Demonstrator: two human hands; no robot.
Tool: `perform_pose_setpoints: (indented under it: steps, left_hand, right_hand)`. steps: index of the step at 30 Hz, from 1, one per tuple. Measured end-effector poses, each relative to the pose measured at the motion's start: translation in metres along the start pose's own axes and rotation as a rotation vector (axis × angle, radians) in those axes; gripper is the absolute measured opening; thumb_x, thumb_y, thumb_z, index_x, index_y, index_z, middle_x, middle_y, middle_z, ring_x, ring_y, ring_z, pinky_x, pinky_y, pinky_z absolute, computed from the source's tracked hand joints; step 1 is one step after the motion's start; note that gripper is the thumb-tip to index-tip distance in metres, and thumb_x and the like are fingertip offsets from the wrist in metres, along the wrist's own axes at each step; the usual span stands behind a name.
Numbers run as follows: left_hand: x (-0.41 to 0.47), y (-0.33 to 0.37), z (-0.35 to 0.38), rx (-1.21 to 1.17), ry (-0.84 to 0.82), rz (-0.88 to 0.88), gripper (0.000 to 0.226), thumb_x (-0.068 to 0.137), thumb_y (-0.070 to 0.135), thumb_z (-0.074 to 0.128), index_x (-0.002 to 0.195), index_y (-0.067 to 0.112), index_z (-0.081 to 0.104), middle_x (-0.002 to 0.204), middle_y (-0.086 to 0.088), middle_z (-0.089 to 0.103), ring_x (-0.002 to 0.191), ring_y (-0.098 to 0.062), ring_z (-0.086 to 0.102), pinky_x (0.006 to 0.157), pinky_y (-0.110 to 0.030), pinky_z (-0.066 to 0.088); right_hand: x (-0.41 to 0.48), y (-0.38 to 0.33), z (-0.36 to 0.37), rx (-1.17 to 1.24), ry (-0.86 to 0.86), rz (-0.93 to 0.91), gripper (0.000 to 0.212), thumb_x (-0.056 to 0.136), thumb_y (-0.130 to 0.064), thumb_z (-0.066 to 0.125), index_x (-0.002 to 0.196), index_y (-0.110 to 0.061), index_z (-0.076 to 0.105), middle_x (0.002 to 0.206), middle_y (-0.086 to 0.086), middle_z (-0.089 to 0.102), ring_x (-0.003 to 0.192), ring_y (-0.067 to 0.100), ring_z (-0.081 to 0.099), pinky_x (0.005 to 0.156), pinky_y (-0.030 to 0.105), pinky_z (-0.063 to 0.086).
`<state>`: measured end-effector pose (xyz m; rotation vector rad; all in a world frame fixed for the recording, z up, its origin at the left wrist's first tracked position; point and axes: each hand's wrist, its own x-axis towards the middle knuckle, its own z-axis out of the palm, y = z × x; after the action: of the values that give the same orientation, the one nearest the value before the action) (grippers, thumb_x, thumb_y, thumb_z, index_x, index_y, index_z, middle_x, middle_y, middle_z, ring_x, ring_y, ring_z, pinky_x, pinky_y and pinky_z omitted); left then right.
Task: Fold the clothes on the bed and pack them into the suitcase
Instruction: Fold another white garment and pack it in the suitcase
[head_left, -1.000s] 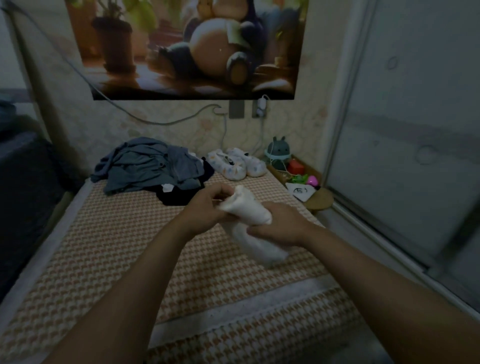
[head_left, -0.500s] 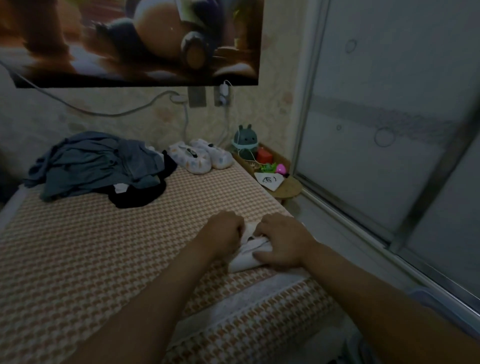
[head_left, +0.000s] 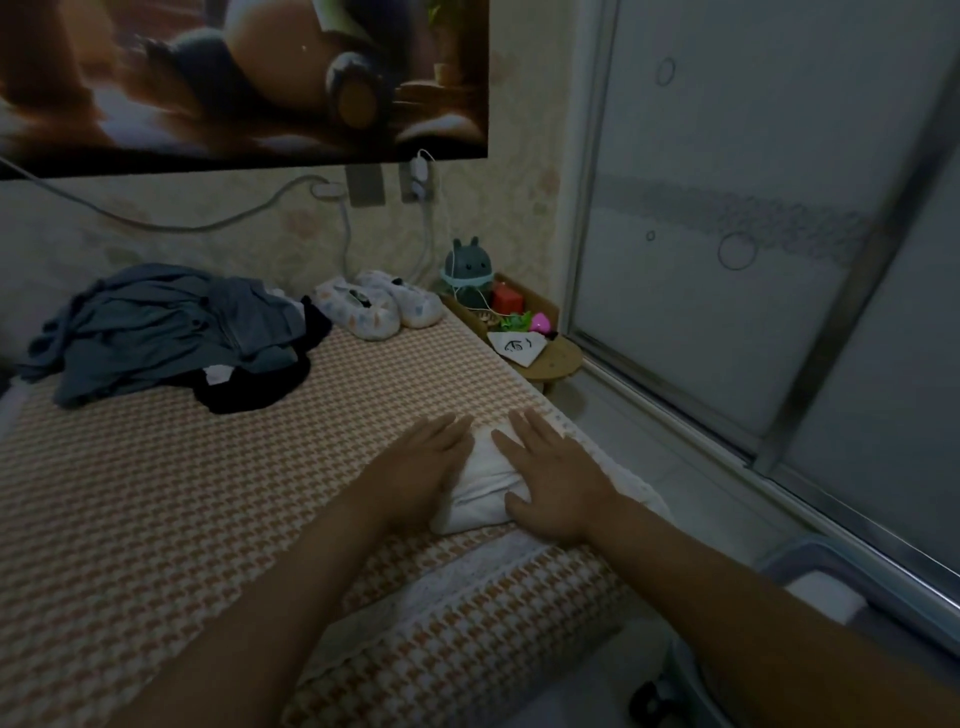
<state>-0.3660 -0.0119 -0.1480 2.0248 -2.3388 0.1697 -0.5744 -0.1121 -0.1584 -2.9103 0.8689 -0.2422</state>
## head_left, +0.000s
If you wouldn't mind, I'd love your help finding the person's left hand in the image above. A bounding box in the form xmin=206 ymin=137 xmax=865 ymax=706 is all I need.
xmin=352 ymin=414 xmax=479 ymax=530

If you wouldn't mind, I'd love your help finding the person's right hand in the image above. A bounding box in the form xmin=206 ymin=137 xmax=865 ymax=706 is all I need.
xmin=492 ymin=408 xmax=624 ymax=545

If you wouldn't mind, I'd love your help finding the black garment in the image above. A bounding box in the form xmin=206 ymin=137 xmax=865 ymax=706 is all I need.
xmin=192 ymin=297 xmax=335 ymax=417

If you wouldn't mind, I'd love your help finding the white T-shirt with letter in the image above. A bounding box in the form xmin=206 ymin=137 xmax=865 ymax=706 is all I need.
xmin=787 ymin=570 xmax=869 ymax=624

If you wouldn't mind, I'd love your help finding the pile of grey-blue clothes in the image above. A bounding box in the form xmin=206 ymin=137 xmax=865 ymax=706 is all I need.
xmin=18 ymin=264 xmax=309 ymax=410

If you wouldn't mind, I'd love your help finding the grey-blue suitcase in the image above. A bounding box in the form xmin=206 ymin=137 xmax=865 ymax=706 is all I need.
xmin=667 ymin=532 xmax=960 ymax=728

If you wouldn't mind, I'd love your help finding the person's right forearm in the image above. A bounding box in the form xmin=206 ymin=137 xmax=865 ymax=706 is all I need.
xmin=588 ymin=502 xmax=960 ymax=728

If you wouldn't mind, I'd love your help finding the person's left forearm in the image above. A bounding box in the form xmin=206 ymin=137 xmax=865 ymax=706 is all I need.
xmin=112 ymin=502 xmax=404 ymax=728

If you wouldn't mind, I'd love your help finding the wooden bedside tray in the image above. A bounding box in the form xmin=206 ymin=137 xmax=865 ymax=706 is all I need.
xmin=439 ymin=270 xmax=584 ymax=395

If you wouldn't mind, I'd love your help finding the white printed card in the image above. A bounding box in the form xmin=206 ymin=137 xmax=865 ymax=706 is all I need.
xmin=487 ymin=330 xmax=552 ymax=368

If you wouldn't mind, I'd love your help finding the teal round bunny lamp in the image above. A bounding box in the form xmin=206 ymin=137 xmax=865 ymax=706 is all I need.
xmin=441 ymin=237 xmax=497 ymax=302

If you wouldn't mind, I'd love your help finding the white charger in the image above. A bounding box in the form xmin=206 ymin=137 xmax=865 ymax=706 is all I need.
xmin=405 ymin=150 xmax=435 ymax=204

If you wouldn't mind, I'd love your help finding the grey sliding door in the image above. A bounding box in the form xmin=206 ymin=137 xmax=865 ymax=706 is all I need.
xmin=555 ymin=0 xmax=960 ymax=602

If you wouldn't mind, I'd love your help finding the thin white charger cable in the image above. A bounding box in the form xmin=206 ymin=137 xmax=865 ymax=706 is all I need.
xmin=405 ymin=199 xmax=447 ymax=279

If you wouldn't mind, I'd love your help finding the grey wall socket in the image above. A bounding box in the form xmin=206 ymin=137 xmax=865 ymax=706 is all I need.
xmin=345 ymin=165 xmax=386 ymax=207

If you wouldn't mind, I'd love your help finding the long white cable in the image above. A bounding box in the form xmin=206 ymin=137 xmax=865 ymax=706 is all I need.
xmin=0 ymin=150 xmax=347 ymax=236

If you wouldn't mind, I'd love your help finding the cartoon bear wall poster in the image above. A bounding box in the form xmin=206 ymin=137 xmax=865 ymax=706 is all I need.
xmin=0 ymin=0 xmax=492 ymax=182

